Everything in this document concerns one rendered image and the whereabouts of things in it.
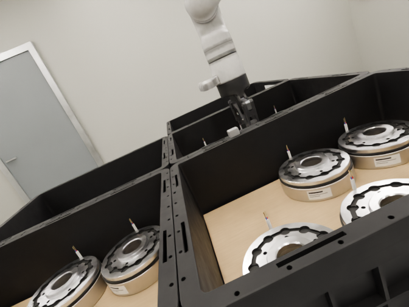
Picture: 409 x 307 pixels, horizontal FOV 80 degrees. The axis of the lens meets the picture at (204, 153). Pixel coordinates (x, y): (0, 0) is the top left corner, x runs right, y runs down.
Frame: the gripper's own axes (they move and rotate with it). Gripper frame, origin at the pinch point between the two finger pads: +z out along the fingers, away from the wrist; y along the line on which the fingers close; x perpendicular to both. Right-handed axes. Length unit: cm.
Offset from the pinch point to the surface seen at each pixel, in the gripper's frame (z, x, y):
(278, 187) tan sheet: 3.7, 4.9, -23.4
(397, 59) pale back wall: 63, -266, 231
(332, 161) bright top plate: 0.7, -2.5, -28.1
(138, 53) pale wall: -72, 27, 272
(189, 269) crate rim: -6.2, 18.7, -44.7
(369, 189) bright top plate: 0.9, -0.9, -36.6
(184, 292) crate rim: -6, 19, -46
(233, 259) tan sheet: 3.7, 16.3, -33.9
